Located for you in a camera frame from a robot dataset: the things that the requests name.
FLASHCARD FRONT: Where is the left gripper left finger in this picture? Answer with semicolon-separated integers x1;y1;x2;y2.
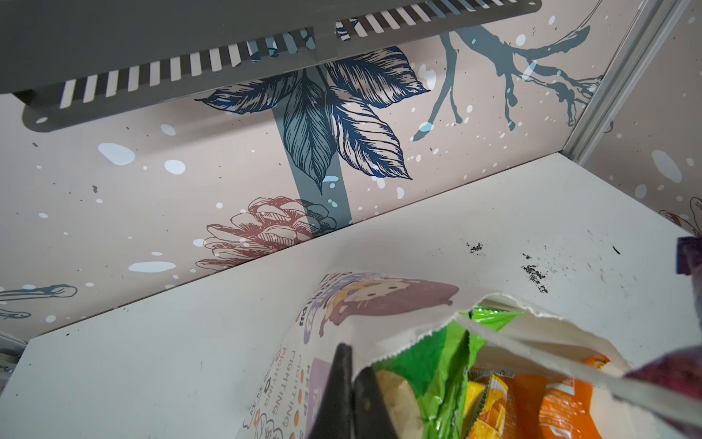
308;343;353;439

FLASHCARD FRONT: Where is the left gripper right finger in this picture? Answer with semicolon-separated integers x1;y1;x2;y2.
353;367;398;439

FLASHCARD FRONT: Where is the white printed paper bag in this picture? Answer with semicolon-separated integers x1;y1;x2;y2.
239;273;701;438

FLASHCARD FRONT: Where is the purple candy packet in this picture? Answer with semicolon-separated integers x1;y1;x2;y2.
624;235;702;439

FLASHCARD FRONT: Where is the green chips bag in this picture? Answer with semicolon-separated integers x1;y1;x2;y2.
373;322;517;438

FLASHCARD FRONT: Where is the orange snack packet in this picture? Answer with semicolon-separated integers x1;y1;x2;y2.
462;369;601;439

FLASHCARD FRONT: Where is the black hanging wire basket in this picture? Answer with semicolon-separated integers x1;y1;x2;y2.
1;1;542;133

